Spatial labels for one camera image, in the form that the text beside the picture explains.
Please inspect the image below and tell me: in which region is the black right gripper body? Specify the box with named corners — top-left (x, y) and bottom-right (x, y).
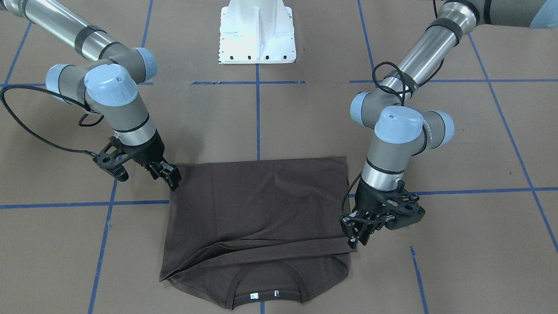
top-left (124, 131), bottom-right (166, 173)

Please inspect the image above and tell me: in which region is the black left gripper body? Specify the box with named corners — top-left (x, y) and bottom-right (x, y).
top-left (353, 179), bottom-right (402, 219)

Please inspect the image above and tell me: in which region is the dark brown t-shirt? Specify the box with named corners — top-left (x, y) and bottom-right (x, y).
top-left (159, 157), bottom-right (354, 310)

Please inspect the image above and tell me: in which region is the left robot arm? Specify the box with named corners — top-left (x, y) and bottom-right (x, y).
top-left (340, 0), bottom-right (557, 249)

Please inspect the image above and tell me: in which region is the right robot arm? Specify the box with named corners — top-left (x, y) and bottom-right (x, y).
top-left (1, 0), bottom-right (181, 191)

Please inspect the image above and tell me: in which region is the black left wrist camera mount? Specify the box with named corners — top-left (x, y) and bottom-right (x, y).
top-left (382, 180), bottom-right (426, 230)

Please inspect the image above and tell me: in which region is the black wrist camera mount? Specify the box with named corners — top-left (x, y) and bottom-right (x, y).
top-left (382, 180), bottom-right (426, 230)
top-left (92, 137), bottom-right (129, 181)

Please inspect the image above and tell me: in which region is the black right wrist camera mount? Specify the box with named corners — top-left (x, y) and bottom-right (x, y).
top-left (92, 137), bottom-right (129, 181)

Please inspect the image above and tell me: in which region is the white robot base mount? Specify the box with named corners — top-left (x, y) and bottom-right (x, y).
top-left (218, 0), bottom-right (297, 64)

